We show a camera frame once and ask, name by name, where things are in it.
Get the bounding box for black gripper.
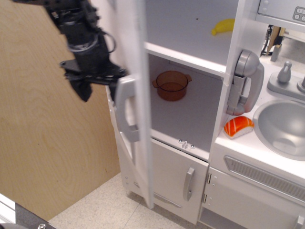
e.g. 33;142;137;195
60;40;127;103

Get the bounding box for white toy fridge door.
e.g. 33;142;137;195
93;0;154;208

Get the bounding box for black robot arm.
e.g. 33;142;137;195
20;0;127;102

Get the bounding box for white toy fridge cabinet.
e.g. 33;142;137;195
144;0;265;164

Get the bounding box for orange transparent toy pot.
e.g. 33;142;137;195
152;71;192;102

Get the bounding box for white lower freezer door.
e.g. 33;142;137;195
151;137;209;224

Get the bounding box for yellow toy banana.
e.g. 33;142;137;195
211;19;235;36

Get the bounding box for salmon sushi toy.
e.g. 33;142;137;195
224;116;254;139

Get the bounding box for grey toy telephone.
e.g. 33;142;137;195
226;50;264;116

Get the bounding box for white toy oven unit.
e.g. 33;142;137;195
201;133;305;229

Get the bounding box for grey toy sink basin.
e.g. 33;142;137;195
253;100;305;161

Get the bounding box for grey toy faucet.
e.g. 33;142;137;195
267;61;305;101

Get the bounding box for wooden sticks in background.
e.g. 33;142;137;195
260;25;286;62

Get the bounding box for grey toy microwave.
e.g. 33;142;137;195
255;0;305;33

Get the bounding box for black metal frame corner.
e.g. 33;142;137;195
0;194;56;229

